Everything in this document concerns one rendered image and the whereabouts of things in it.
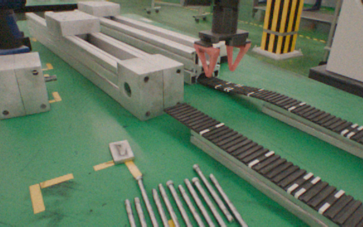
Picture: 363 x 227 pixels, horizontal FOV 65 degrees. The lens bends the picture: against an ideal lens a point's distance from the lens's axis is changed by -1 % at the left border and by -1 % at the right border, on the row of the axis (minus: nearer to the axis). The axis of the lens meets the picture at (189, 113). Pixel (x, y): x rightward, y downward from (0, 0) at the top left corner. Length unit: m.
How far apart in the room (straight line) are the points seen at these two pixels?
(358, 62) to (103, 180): 0.72
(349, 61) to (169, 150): 0.61
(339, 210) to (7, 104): 0.56
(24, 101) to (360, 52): 0.81
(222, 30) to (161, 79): 0.19
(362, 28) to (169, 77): 0.54
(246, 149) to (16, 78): 0.43
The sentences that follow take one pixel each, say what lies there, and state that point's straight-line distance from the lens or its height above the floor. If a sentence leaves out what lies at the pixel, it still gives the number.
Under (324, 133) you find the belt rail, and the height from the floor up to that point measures 0.79.
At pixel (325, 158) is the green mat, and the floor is 0.78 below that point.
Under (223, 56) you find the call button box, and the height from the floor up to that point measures 0.80.
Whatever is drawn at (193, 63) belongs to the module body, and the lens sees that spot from 0.70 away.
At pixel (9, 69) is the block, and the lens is 0.60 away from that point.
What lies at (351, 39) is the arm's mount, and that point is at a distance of 0.90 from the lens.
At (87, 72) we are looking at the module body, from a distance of 0.77.
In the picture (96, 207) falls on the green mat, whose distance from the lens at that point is 0.38.
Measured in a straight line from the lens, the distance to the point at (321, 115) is 0.57.
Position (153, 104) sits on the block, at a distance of 0.55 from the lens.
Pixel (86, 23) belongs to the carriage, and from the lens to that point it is 0.90.
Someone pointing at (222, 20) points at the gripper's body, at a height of 0.94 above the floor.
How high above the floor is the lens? 1.05
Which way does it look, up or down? 28 degrees down
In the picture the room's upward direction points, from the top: 2 degrees clockwise
